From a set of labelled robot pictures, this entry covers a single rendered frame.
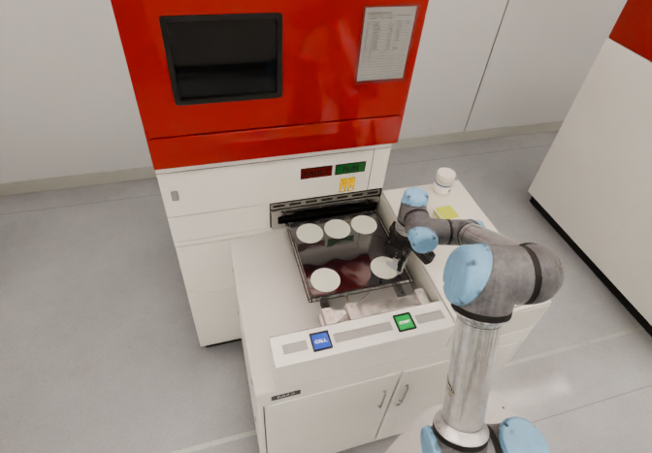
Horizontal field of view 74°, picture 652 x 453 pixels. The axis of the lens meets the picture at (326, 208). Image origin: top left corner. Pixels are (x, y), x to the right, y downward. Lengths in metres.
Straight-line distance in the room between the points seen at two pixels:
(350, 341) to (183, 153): 0.74
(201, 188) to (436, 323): 0.88
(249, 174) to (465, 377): 0.94
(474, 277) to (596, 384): 1.98
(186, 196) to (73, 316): 1.34
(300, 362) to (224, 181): 0.65
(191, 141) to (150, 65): 0.25
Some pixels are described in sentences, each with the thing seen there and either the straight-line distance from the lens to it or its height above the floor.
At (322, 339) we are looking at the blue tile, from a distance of 1.29.
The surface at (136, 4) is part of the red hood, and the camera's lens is 1.19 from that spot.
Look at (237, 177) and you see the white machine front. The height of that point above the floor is 1.12.
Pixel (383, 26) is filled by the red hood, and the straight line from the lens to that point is 1.31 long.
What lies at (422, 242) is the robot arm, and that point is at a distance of 1.21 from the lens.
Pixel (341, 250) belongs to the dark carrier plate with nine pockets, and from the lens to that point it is 1.58.
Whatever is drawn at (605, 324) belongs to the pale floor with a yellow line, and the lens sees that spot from 3.04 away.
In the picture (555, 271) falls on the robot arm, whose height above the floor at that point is 1.47.
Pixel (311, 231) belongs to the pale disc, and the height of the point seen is 0.90.
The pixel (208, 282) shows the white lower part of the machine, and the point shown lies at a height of 0.57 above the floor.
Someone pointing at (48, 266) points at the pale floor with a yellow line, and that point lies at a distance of 3.01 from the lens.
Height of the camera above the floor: 2.08
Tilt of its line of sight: 43 degrees down
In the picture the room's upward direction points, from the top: 5 degrees clockwise
